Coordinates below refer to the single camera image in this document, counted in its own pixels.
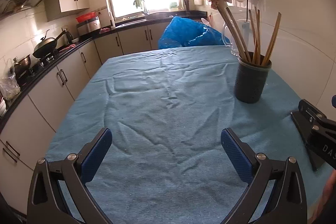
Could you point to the steel pot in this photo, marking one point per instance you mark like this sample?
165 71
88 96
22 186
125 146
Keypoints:
22 65

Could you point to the black kitchen countertop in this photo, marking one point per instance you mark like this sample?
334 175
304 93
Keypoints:
39 74

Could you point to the steel rice cooker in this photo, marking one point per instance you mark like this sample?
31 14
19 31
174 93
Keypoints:
89 26

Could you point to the cream lower kitchen cabinets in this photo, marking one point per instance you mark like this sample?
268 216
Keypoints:
52 98

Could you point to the green cloth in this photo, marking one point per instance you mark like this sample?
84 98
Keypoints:
140 5

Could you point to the steel kettle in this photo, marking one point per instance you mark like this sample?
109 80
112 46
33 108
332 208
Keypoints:
67 36

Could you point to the clear glass mug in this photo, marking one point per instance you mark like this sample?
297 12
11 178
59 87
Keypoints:
229 40

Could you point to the dark chopstick holder on counter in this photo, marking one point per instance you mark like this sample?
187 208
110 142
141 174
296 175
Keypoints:
186 5

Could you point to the black wok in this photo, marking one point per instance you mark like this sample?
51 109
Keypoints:
47 45

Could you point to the person's right hand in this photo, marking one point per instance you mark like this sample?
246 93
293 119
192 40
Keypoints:
329 187

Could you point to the bunch of wooden chopsticks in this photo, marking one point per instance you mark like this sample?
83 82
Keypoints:
272 35

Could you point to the black utensil holder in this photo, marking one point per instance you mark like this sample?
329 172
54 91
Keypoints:
249 82

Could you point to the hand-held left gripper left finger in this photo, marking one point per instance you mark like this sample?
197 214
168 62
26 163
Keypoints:
95 158

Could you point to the red plastic basin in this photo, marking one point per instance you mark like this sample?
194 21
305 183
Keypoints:
86 17

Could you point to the pink cloth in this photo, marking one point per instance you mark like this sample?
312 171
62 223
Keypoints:
67 47

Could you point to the green box on windowsill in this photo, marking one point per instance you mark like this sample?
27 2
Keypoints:
173 5

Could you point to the clear bag on counter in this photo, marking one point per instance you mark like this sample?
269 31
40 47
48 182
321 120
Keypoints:
9 82

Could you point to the gas stove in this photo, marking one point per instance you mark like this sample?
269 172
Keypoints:
46 58

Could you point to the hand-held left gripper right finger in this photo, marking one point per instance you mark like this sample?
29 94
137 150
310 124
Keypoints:
237 158

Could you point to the white bottle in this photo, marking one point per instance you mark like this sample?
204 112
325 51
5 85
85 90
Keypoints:
112 20

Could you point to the blue plastic bag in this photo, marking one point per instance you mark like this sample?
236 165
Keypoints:
189 32

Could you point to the blue towel table cover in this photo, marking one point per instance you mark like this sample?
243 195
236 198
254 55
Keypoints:
162 113

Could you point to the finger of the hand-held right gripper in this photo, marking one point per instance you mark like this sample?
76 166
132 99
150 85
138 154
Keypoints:
323 134
334 102

